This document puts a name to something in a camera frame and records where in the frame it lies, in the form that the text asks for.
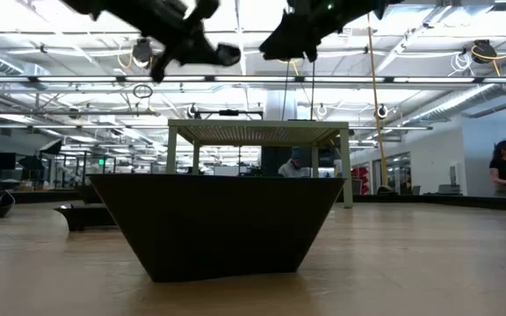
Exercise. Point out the black deep square bowl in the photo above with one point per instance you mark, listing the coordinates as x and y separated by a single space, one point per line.
88 195

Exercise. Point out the small black square plate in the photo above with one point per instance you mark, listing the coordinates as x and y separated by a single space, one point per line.
86 217

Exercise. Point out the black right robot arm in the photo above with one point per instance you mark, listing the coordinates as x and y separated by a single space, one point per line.
349 11

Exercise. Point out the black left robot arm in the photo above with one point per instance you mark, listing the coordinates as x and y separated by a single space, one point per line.
139 11

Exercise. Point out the light wooden table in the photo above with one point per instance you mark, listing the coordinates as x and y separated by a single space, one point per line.
257 125

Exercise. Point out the red background object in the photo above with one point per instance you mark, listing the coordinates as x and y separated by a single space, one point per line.
360 175

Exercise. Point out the black wavy-edged square plate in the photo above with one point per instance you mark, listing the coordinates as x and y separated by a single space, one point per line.
218 228

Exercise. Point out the grey background case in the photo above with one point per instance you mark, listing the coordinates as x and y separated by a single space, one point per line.
449 189

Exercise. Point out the black metal rig frame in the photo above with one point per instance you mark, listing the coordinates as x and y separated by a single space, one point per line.
455 203

